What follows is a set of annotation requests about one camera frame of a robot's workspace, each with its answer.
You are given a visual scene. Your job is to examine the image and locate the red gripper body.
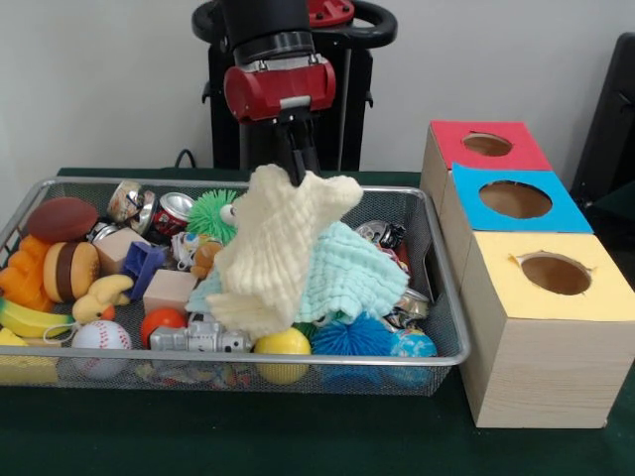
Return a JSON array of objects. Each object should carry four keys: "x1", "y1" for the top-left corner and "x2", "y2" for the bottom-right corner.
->
[{"x1": 223, "y1": 55, "x2": 338, "y2": 124}]

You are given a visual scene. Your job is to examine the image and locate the brown toy football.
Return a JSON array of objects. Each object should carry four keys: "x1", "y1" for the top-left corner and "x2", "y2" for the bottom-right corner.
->
[{"x1": 22, "y1": 196, "x2": 100, "y2": 245}]

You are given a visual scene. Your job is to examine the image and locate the red soda can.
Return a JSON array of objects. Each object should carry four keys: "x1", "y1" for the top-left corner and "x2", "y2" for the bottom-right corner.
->
[{"x1": 151, "y1": 191, "x2": 195, "y2": 241}]

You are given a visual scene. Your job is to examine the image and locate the yellow duck toy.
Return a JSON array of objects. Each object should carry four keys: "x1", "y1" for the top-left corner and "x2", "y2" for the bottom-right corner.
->
[{"x1": 71, "y1": 274, "x2": 135, "y2": 324}]

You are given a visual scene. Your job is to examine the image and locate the yellow toy banana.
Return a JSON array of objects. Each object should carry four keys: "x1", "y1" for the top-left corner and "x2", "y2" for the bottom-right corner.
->
[{"x1": 0, "y1": 297, "x2": 75, "y2": 339}]

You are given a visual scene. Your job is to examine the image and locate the mint green cloth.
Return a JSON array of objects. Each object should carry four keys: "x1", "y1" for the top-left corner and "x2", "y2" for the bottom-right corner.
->
[{"x1": 186, "y1": 220, "x2": 410, "y2": 323}]

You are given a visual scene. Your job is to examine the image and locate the crushed silver can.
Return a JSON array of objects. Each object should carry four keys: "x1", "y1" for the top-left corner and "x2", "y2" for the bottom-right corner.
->
[
  {"x1": 107, "y1": 179, "x2": 158, "y2": 237},
  {"x1": 383, "y1": 286, "x2": 432, "y2": 330}
]

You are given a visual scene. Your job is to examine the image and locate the small wooden block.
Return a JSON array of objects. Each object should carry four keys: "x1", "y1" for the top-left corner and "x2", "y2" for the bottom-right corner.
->
[{"x1": 142, "y1": 269, "x2": 199, "y2": 317}]

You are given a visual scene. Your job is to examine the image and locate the purple block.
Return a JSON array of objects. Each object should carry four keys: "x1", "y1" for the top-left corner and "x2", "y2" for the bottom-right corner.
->
[{"x1": 121, "y1": 241, "x2": 168, "y2": 300}]

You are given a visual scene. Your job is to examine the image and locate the silver robot toy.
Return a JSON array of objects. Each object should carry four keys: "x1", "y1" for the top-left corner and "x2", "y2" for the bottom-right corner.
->
[{"x1": 149, "y1": 320, "x2": 253, "y2": 355}]

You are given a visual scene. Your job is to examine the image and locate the tan wooden cube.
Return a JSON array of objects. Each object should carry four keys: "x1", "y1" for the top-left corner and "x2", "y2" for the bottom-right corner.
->
[{"x1": 94, "y1": 228, "x2": 150, "y2": 277}]

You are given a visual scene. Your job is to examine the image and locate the small red ball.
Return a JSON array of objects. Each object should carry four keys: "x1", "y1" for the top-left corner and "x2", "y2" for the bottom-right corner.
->
[{"x1": 140, "y1": 306, "x2": 188, "y2": 347}]

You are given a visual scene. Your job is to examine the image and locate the white baseball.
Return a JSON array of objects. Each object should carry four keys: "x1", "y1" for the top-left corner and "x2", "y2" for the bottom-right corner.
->
[{"x1": 69, "y1": 319, "x2": 133, "y2": 381}]

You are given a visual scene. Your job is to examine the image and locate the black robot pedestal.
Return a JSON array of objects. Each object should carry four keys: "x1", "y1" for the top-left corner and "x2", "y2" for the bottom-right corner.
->
[{"x1": 192, "y1": 0, "x2": 399, "y2": 172}]

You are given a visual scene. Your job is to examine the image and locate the wooden box with three holes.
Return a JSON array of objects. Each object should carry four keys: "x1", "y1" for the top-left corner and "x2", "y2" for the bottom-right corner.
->
[{"x1": 420, "y1": 120, "x2": 635, "y2": 429}]

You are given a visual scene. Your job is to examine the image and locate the clear mesh bin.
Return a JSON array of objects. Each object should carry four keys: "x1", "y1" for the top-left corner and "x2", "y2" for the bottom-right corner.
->
[{"x1": 0, "y1": 177, "x2": 473, "y2": 398}]

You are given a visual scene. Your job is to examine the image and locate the silver and black can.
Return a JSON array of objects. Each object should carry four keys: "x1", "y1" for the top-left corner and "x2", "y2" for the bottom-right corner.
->
[{"x1": 355, "y1": 220, "x2": 408, "y2": 253}]

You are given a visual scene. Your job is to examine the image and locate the blue spiky ball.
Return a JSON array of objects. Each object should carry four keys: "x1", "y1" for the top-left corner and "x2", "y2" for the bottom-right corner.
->
[{"x1": 312, "y1": 315, "x2": 394, "y2": 360}]

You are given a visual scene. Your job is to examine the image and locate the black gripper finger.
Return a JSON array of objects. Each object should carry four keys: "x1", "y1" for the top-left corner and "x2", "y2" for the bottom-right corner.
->
[
  {"x1": 276, "y1": 113, "x2": 304, "y2": 188},
  {"x1": 297, "y1": 111, "x2": 321, "y2": 183}
]

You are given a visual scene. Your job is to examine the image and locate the black chair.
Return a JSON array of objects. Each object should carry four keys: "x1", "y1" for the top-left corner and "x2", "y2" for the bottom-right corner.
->
[{"x1": 571, "y1": 33, "x2": 635, "y2": 249}]

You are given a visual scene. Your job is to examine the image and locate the orange plush toy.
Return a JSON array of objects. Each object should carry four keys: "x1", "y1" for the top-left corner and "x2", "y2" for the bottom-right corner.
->
[{"x1": 190, "y1": 241, "x2": 225, "y2": 281}]

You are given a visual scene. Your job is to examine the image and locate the pale yellow cloth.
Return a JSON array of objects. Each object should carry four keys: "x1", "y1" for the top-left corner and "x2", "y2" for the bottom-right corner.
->
[{"x1": 205, "y1": 164, "x2": 365, "y2": 339}]

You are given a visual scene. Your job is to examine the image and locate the green fuzzy toy with eyes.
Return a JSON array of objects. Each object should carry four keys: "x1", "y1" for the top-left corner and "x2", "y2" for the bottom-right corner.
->
[{"x1": 187, "y1": 189, "x2": 241, "y2": 244}]

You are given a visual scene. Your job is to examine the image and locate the yellow block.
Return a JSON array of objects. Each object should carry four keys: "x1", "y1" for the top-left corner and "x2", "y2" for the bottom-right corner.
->
[{"x1": 0, "y1": 329, "x2": 61, "y2": 388}]

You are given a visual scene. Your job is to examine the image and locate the blue globe ball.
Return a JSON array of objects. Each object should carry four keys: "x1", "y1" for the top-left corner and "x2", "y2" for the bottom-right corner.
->
[{"x1": 387, "y1": 329, "x2": 439, "y2": 388}]

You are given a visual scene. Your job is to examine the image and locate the yellow ball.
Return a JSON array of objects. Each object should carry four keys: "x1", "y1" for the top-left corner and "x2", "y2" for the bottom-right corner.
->
[{"x1": 253, "y1": 327, "x2": 312, "y2": 386}]

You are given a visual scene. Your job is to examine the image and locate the toy hamburger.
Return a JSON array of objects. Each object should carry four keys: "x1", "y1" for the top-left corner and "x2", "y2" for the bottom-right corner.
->
[{"x1": 42, "y1": 241, "x2": 101, "y2": 304}]

